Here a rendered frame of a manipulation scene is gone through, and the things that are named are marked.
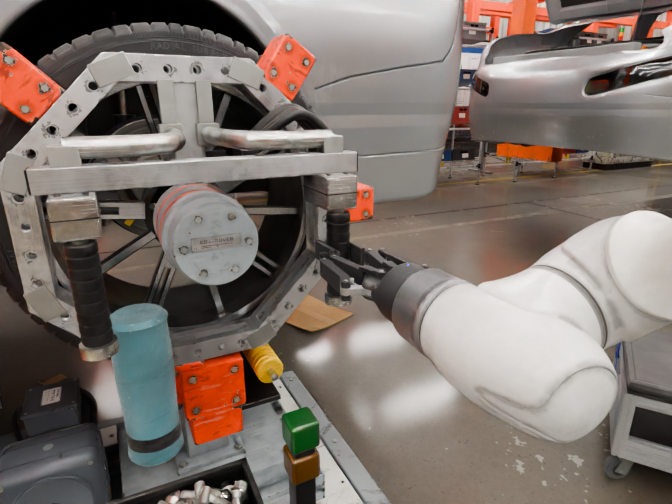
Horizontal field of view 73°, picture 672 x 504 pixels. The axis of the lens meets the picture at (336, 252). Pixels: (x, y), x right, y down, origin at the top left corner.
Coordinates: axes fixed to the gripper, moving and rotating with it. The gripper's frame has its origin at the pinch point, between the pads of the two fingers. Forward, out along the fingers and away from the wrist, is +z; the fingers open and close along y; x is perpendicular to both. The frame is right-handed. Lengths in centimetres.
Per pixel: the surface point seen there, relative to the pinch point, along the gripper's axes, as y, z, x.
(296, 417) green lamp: -12.6, -12.2, -17.1
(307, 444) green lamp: -12.0, -14.4, -19.9
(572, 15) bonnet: 322, 214, 88
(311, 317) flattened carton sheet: 53, 133, -82
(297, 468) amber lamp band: -13.5, -14.4, -23.1
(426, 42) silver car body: 62, 62, 39
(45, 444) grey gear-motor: -48, 33, -43
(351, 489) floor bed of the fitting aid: 16, 23, -75
